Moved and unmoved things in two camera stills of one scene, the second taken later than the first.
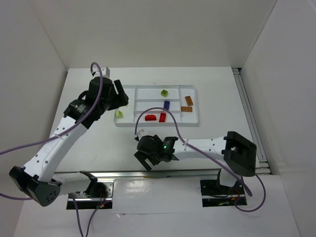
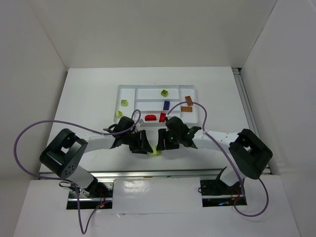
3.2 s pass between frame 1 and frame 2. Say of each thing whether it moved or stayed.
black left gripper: moved
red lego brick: stayed
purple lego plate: stayed
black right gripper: moved
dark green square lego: stayed
